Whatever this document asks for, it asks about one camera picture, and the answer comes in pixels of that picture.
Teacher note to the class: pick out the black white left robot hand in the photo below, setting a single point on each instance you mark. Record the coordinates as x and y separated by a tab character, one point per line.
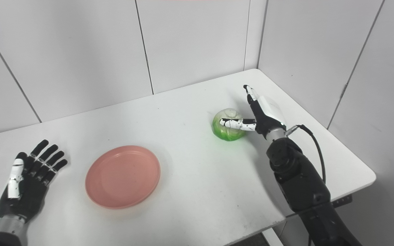
29	194

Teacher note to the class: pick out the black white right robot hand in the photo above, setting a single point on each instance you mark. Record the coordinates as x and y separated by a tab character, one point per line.
267	118

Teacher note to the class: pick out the green white toy cabbage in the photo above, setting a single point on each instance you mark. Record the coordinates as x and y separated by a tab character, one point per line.
227	133

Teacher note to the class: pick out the pink round plate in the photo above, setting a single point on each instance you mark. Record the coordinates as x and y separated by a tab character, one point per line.
123	177

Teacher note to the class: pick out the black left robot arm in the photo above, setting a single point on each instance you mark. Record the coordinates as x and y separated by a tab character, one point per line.
3	232

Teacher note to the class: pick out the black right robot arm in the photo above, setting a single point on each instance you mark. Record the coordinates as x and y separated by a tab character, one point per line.
299	177

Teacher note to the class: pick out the black table control panel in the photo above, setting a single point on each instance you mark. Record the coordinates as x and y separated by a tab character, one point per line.
342	201

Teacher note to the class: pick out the white table leg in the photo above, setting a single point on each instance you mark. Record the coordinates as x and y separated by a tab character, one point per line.
272	237

